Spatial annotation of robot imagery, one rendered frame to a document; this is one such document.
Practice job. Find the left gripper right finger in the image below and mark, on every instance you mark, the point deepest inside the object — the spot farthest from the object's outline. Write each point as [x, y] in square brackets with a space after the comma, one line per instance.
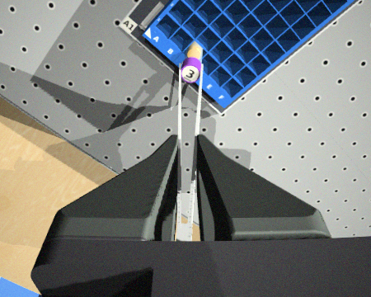
[246, 206]

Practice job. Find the grey perforated base plate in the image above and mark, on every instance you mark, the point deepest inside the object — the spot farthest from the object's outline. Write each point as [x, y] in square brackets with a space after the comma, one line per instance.
[306, 128]

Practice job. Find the blue tube carrier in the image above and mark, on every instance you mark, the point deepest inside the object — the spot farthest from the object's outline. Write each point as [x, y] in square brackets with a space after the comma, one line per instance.
[246, 63]

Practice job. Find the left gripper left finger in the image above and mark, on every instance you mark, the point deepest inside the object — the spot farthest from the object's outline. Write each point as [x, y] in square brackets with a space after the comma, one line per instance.
[128, 205]

